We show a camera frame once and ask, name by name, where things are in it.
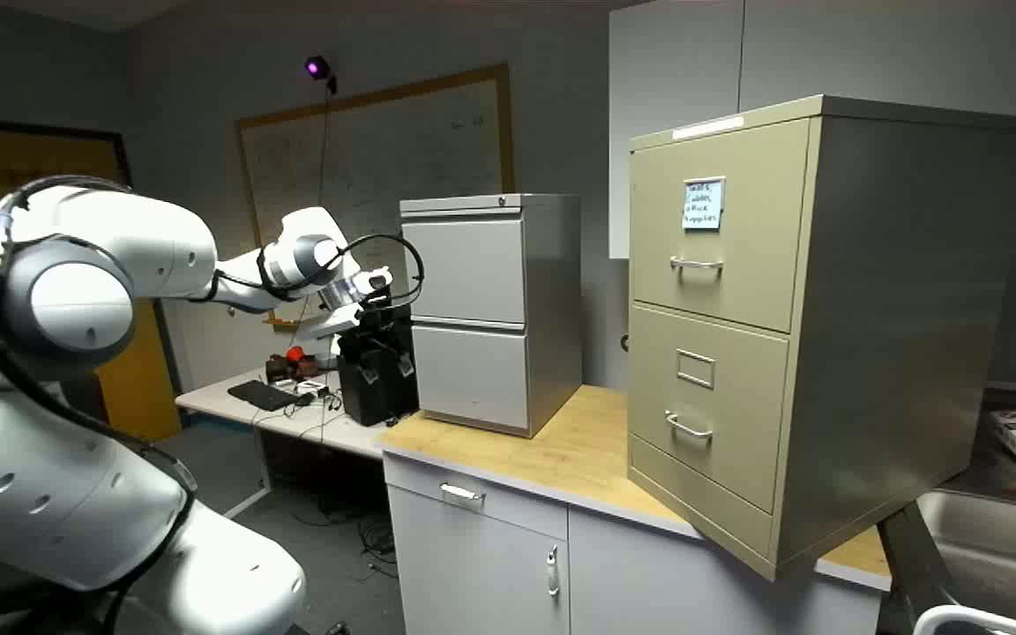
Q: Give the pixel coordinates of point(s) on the beige bottom drawer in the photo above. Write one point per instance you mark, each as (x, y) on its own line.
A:
(715, 375)

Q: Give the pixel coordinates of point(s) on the beige top drawer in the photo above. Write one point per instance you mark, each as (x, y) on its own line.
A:
(715, 225)

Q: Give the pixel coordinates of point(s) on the black computer tower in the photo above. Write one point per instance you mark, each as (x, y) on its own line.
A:
(378, 375)

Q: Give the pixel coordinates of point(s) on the beige drawer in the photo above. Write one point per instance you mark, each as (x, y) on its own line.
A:
(715, 375)
(715, 225)

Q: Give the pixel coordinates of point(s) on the grey filing cabinet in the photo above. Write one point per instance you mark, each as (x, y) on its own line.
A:
(497, 317)

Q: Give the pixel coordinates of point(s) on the purple lit camera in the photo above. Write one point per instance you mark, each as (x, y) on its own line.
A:
(322, 72)

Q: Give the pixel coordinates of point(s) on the grey base cabinet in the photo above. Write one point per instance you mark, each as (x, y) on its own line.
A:
(483, 554)

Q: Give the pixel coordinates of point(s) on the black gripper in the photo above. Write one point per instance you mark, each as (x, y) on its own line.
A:
(382, 324)

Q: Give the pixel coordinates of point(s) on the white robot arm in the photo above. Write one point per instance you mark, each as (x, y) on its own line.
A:
(100, 530)

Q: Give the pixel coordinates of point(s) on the wood framed whiteboard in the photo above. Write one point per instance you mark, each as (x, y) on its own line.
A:
(359, 156)

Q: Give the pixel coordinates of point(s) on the steel sink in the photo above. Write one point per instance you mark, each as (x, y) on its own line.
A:
(973, 536)

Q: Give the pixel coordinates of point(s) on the red object on desk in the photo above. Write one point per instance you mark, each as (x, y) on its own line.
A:
(286, 363)

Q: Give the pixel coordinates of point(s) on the black keyboard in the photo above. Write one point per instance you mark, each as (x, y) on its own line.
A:
(266, 395)

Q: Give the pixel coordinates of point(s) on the silver drawer handle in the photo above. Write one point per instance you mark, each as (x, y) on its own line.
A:
(686, 427)

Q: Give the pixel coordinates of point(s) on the beige filing cabinet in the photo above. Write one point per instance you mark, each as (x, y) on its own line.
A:
(905, 252)

